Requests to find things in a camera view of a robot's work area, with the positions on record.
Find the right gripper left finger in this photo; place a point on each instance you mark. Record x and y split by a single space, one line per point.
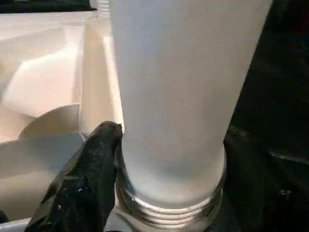
84 183

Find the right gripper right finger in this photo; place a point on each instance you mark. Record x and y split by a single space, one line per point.
260 188

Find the white plastic table top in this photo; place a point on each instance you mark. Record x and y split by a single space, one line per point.
48 72

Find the white plastic table leg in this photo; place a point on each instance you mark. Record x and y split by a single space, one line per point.
181 84
103 8

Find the black shiny mat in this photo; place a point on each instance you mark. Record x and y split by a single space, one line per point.
277 84

